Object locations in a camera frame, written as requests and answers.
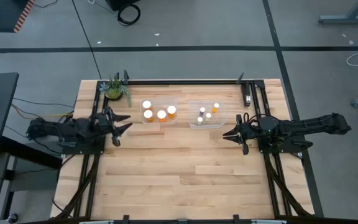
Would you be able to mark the black device white stripe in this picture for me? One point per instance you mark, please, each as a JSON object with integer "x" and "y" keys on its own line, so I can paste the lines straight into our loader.
{"x": 246, "y": 95}

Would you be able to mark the black caster wheel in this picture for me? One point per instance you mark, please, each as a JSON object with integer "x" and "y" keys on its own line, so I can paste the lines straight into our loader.
{"x": 12, "y": 218}

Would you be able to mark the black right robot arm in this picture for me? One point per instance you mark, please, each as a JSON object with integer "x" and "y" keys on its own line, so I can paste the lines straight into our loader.
{"x": 306, "y": 124}

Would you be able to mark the small orange pill bottle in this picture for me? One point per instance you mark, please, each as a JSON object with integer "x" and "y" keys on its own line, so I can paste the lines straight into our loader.
{"x": 216, "y": 106}

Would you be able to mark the black table-level camera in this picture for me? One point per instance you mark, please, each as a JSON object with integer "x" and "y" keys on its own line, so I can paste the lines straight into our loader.
{"x": 182, "y": 221}

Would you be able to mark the clear blue bottle pink pills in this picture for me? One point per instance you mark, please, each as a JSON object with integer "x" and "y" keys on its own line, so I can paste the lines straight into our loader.
{"x": 202, "y": 110}

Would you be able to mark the black box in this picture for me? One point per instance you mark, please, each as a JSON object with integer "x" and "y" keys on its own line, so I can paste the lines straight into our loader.
{"x": 117, "y": 3}

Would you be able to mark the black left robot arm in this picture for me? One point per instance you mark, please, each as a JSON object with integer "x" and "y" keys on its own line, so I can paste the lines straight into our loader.
{"x": 57, "y": 130}

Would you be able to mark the pale yellow bottle white pills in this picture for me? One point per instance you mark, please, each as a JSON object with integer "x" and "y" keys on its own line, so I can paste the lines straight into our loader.
{"x": 199, "y": 120}

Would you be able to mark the green potted succulent plant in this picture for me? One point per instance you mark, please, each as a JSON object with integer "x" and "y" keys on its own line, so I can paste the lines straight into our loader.
{"x": 113, "y": 91}

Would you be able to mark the large orange bottle red mark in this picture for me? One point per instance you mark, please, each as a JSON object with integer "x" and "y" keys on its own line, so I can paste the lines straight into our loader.
{"x": 148, "y": 114}

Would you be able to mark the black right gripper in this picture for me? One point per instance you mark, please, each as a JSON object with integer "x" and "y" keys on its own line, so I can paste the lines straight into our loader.
{"x": 247, "y": 132}

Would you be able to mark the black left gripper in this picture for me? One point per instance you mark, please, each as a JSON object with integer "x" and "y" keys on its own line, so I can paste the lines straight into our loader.
{"x": 109, "y": 124}

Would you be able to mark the black aluminium station frame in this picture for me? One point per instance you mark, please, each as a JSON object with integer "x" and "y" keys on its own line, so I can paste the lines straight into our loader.
{"x": 154, "y": 82}

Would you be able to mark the clear plastic bin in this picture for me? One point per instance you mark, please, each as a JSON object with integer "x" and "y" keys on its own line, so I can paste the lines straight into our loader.
{"x": 159, "y": 103}
{"x": 217, "y": 121}

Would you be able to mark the black mat orange striped edge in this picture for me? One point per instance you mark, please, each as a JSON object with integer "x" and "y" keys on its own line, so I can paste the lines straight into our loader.
{"x": 2, "y": 15}

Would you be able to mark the grey metal stand base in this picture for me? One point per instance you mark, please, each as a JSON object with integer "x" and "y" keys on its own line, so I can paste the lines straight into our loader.
{"x": 337, "y": 19}

